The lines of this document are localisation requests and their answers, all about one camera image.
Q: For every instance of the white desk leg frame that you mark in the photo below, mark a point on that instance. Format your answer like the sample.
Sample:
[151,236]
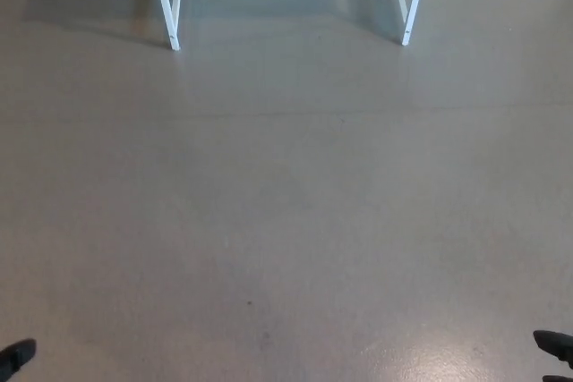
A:
[172,19]
[414,6]

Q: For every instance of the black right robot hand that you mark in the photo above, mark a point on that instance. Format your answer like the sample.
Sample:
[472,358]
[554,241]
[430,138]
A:
[557,344]

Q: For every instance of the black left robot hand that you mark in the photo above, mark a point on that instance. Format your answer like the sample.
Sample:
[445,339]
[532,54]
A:
[15,353]

